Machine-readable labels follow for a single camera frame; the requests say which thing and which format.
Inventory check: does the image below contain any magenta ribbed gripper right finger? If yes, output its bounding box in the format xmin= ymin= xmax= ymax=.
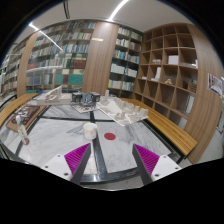
xmin=131 ymin=143 xmax=183 ymax=186

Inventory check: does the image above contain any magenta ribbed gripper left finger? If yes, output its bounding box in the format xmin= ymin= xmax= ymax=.
xmin=42 ymin=142 xmax=92 ymax=186

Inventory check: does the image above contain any clear plastic water bottle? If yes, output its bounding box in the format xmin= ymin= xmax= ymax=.
xmin=16 ymin=115 xmax=29 ymax=145

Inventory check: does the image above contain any white paper cup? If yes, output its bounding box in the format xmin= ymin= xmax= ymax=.
xmin=83 ymin=122 xmax=97 ymax=140

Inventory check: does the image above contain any red round sticker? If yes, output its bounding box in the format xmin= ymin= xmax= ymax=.
xmin=104 ymin=133 xmax=116 ymax=140

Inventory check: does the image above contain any wooden bench right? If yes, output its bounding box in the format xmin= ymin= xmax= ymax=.
xmin=133 ymin=98 xmax=198 ymax=157

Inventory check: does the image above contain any wooden bench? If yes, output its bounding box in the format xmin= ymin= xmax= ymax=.
xmin=133 ymin=98 xmax=198 ymax=157
xmin=0 ymin=93 xmax=37 ymax=128

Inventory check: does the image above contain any white architectural model right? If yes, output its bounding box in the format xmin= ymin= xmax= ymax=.
xmin=97 ymin=91 xmax=149 ymax=126

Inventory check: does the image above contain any white architectural model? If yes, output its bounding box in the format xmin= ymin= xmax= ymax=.
xmin=97 ymin=91 xmax=149 ymax=126
xmin=28 ymin=86 xmax=71 ymax=106

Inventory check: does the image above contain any dark grey building model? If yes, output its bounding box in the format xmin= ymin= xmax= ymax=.
xmin=72 ymin=92 xmax=100 ymax=107

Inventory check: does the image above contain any brown patterned board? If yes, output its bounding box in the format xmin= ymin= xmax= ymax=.
xmin=6 ymin=105 xmax=45 ymax=132

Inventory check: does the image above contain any white architectural model left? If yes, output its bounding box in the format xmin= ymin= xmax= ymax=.
xmin=28 ymin=86 xmax=71 ymax=106

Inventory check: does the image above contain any wooden bench left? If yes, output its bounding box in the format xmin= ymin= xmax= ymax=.
xmin=0 ymin=93 xmax=37 ymax=128

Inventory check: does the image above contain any open bookshelf with books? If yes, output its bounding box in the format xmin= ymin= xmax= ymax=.
xmin=108 ymin=26 xmax=142 ymax=98

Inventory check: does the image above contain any wooden column panel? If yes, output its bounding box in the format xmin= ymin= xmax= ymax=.
xmin=82 ymin=21 xmax=119 ymax=95

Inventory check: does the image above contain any wooden cubby shelf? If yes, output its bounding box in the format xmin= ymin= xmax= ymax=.
xmin=133 ymin=22 xmax=201 ymax=128

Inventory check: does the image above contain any glass-front bookcase left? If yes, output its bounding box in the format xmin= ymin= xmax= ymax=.
xmin=26 ymin=20 xmax=96 ymax=93

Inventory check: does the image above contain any wall poster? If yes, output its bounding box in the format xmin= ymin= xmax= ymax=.
xmin=208 ymin=73 xmax=222 ymax=97

